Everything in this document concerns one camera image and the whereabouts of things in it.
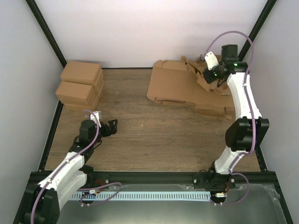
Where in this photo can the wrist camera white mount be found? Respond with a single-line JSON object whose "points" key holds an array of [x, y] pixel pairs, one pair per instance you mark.
{"points": [[211, 60], [96, 117]]}

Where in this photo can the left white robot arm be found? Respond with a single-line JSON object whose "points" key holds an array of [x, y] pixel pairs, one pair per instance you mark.
{"points": [[43, 202]]}

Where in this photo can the stack of flat cardboard blanks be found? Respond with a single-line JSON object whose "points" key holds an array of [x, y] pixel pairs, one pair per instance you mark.
{"points": [[171, 83]]}

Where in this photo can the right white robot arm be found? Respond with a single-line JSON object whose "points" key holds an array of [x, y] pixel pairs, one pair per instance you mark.
{"points": [[249, 128]]}

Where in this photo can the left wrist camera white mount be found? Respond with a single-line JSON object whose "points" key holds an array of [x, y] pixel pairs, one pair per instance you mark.
{"points": [[96, 117]]}

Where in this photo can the cardboard box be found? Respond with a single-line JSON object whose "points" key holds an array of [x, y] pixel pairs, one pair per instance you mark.
{"points": [[197, 67], [80, 108], [83, 73], [78, 94]]}

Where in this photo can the black aluminium frame rail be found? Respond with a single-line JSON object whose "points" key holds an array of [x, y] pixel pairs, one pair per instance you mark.
{"points": [[163, 177]]}

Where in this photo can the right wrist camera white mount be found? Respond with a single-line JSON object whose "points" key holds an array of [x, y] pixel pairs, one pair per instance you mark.
{"points": [[211, 60]]}

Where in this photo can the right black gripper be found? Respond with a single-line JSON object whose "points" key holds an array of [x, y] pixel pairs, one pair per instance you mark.
{"points": [[208, 78]]}

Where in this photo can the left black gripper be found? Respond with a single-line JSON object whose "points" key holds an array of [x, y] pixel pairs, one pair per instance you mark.
{"points": [[114, 129]]}

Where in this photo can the light blue slotted cable duct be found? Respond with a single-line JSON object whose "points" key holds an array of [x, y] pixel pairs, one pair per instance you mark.
{"points": [[145, 196]]}

